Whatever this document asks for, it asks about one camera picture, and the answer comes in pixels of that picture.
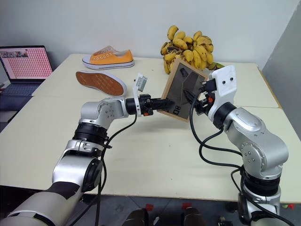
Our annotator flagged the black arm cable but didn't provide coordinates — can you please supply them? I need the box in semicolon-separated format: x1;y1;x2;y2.
93;115;138;226
189;95;295;226

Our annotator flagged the wooden picture frame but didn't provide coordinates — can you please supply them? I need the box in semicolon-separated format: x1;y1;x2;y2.
157;57;210;123

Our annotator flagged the open laptop with pink screen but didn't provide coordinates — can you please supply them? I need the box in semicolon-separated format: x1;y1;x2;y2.
0;45;54;112

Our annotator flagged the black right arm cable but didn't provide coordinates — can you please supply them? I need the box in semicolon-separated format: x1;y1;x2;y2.
189;95;295;226

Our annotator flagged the grey partition panel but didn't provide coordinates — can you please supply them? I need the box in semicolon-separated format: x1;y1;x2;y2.
261;22;301;109

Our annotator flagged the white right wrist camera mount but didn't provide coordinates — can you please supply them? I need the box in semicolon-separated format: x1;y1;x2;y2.
207;65;238;119

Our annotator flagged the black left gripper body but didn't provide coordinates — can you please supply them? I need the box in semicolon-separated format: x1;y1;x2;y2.
138;94;154;117

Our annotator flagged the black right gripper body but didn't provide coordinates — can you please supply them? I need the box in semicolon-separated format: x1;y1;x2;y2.
196;79;217;116

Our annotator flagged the dark rounded shape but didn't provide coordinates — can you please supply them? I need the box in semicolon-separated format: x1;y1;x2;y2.
182;206;208;226
122;208;149;226

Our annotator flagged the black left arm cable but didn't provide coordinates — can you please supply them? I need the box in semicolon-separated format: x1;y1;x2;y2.
93;115;138;226

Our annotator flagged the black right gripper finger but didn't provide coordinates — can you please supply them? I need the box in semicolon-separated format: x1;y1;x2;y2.
183;89;198;104

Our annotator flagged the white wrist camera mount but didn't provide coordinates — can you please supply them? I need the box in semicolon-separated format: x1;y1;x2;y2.
131;73;149;117
207;65;238;119

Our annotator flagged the orange canvas sneaker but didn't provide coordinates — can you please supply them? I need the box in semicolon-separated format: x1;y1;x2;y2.
82;45;135;71
75;71;128;97

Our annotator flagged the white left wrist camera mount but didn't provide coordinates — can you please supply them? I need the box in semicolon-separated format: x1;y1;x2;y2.
131;73;149;117

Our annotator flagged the bunch of spotted yellow bananas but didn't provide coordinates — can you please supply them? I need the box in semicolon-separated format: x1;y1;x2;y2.
160;25;224;75

